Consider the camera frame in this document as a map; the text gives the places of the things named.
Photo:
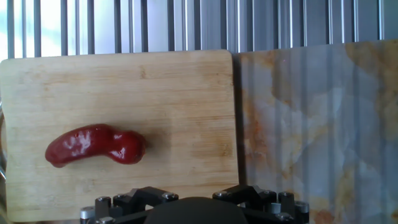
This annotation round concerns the large red chili pepper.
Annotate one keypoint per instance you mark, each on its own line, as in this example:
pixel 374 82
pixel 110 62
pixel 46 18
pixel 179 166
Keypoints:
pixel 93 143

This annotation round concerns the orange marbled table mat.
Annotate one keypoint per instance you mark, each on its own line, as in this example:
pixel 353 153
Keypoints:
pixel 317 124

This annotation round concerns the wooden cutting board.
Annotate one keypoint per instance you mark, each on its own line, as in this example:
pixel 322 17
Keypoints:
pixel 140 90

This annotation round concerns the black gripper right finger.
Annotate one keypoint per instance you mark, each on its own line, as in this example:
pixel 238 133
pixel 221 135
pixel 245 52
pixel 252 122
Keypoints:
pixel 264 200

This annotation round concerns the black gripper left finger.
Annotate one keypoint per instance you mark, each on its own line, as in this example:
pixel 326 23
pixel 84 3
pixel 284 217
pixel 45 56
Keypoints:
pixel 130 202

